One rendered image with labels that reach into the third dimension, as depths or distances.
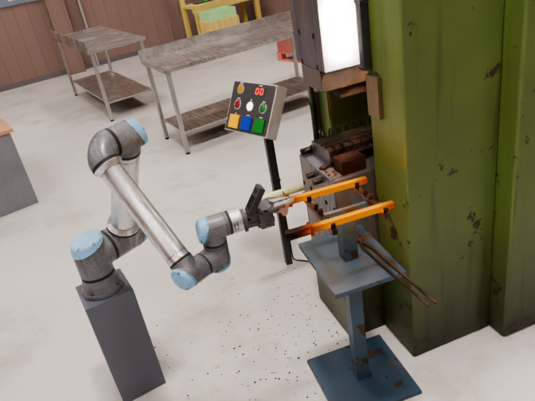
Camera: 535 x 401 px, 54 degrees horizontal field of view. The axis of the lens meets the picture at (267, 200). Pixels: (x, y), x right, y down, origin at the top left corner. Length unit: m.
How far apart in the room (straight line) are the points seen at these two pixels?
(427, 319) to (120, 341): 1.43
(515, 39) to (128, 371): 2.19
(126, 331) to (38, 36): 8.49
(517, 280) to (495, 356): 0.38
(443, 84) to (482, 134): 0.31
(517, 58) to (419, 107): 0.40
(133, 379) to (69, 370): 0.52
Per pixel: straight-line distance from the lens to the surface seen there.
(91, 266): 2.42
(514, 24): 2.21
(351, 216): 1.95
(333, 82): 2.34
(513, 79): 2.25
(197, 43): 5.97
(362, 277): 2.09
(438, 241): 2.41
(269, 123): 2.78
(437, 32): 2.06
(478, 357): 2.78
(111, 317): 2.53
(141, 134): 2.07
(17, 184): 5.23
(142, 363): 2.73
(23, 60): 10.64
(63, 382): 3.14
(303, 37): 2.39
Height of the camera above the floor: 1.97
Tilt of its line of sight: 28 degrees down
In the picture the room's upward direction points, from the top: 10 degrees counter-clockwise
